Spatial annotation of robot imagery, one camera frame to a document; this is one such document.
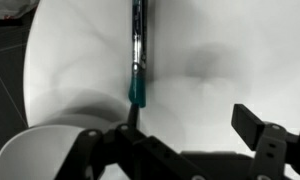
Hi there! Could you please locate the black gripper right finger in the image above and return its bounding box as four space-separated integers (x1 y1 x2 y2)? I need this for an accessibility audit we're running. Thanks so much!
231 103 300 180

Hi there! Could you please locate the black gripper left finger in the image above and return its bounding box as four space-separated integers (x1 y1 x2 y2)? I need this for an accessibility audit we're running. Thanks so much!
54 103 204 180

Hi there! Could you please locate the teal dry erase marker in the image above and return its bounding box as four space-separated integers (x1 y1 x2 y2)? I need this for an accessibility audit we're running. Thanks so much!
128 0 148 109

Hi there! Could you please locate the white round bowl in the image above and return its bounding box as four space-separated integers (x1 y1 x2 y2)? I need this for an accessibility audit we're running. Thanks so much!
0 114 134 180

